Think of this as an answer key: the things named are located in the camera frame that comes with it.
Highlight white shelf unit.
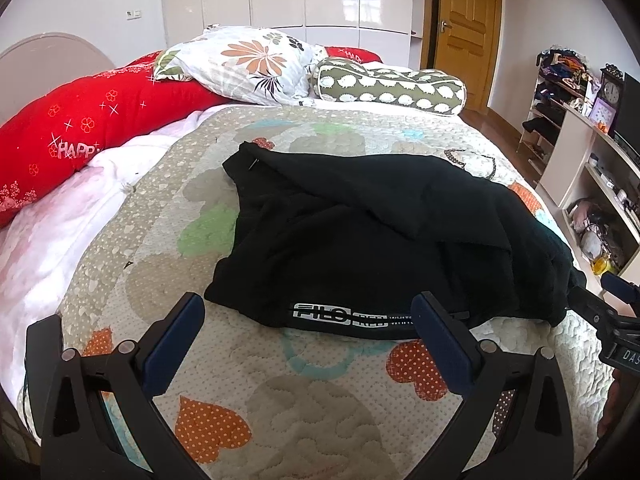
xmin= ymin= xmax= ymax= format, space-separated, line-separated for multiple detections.
xmin=537 ymin=107 xmax=639 ymax=283

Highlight wooden door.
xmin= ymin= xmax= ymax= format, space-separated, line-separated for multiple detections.
xmin=420 ymin=0 xmax=502 ymax=114

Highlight floral white pillow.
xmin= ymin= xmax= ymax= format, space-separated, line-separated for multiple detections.
xmin=153 ymin=26 xmax=328 ymax=105

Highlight beige headboard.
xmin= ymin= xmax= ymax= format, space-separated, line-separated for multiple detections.
xmin=0 ymin=32 xmax=115 ymax=124

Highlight desk clock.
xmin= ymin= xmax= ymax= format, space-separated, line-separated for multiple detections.
xmin=598 ymin=64 xmax=624 ymax=112

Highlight green sheep bolster pillow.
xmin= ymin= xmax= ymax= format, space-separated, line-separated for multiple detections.
xmin=310 ymin=58 xmax=466 ymax=116

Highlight black pants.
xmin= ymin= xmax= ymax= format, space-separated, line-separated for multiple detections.
xmin=204 ymin=143 xmax=586 ymax=340

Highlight black television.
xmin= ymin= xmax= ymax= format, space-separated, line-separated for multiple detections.
xmin=613 ymin=73 xmax=640 ymax=153

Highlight red long pillow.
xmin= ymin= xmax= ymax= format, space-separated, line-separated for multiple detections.
xmin=0 ymin=52 xmax=229 ymax=226

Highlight shoe rack with clothes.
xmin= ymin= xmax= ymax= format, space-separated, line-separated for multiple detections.
xmin=516 ymin=46 xmax=592 ymax=183

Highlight white glossy wardrobe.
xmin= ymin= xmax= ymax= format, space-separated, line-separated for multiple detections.
xmin=162 ymin=0 xmax=424 ymax=68

